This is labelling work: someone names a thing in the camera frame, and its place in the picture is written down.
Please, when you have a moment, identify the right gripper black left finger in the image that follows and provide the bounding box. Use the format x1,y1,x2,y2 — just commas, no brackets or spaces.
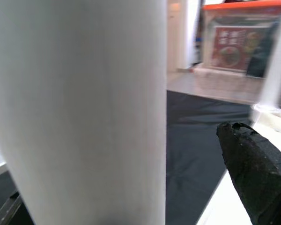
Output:
0,194,35,225

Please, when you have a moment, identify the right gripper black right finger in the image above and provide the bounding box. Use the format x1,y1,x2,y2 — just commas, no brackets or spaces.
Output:
216,121,281,225

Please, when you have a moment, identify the white plastic children table top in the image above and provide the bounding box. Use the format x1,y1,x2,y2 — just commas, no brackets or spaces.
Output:
196,103,281,225

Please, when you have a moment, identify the white plastic table leg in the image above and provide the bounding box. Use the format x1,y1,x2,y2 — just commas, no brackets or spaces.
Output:
0,0,168,225
250,0,281,124

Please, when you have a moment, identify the beige cloth-covered bench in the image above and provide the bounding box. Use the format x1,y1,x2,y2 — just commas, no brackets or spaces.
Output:
191,67,281,105

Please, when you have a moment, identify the orange-lidded storage box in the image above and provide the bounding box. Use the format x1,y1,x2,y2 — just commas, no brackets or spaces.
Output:
202,0,281,76

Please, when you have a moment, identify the white refrigerator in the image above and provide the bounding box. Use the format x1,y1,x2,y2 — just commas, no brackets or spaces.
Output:
167,0,190,72

